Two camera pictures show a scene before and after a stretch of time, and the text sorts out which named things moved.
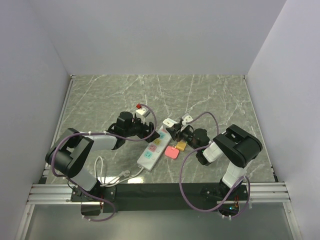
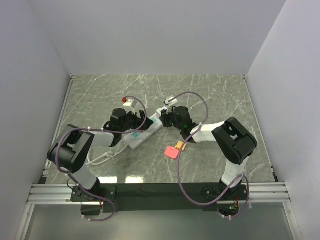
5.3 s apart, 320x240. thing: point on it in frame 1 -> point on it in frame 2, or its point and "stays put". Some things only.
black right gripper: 177,131 -> 165,117
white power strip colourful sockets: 153,150 -> 133,139
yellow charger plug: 181,145 stays put
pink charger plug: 172,152 stays put
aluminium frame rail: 49,194 stays put
